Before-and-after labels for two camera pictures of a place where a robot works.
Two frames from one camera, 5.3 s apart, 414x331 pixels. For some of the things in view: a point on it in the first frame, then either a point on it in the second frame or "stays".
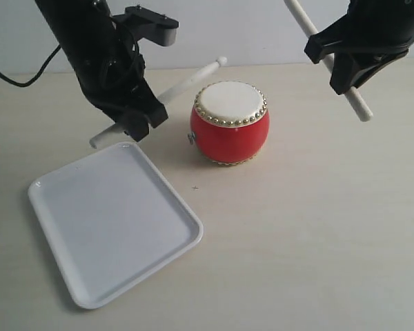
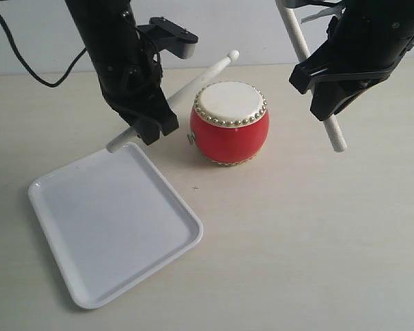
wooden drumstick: [361, 107] -> [303, 54]
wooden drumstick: [117, 128] -> [176, 94]
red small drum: [230, 123] stays
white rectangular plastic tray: [112, 219] stays
